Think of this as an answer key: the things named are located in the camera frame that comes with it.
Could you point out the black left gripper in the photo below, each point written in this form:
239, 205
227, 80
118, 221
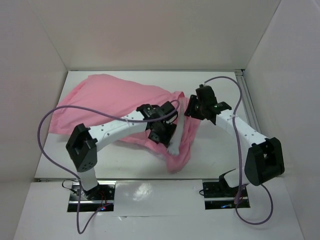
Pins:
165, 138

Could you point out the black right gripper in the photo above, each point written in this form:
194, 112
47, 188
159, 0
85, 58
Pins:
191, 109

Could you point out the white pillow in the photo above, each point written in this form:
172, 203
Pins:
174, 145

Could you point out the pink fabric pillowcase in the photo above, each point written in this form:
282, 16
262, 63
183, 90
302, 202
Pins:
118, 97

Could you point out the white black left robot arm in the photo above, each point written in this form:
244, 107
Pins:
85, 142

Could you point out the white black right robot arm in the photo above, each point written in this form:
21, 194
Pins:
261, 157

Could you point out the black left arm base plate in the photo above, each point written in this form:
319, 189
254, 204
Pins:
102, 200

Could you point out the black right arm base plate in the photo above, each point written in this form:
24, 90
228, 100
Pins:
217, 196

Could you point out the aluminium table edge rail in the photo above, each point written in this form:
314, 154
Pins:
42, 179

